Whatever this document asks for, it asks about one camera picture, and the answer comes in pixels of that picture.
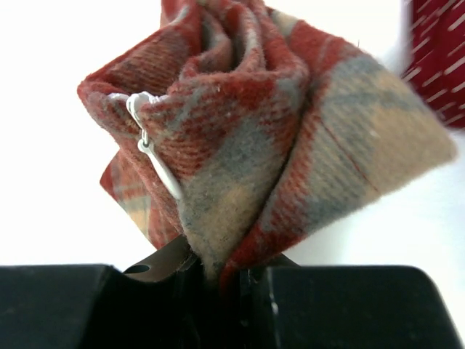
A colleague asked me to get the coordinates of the red beige plaid skirt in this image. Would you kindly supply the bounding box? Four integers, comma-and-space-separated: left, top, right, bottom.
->
77, 1, 456, 287

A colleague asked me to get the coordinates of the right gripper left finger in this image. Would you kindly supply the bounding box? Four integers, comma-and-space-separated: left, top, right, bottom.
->
1, 236, 211, 348

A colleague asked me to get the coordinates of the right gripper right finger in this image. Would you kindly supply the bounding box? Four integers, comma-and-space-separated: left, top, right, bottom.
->
238, 256, 462, 349

